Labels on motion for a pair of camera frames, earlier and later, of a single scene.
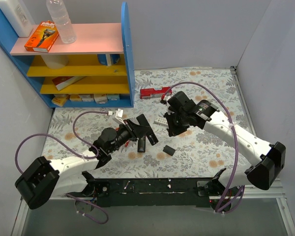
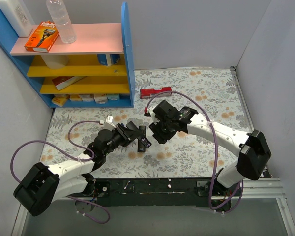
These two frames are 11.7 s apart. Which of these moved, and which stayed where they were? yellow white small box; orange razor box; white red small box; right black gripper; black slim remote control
Moved: right black gripper
Stayed: white red small box; black slim remote control; yellow white small box; orange razor box
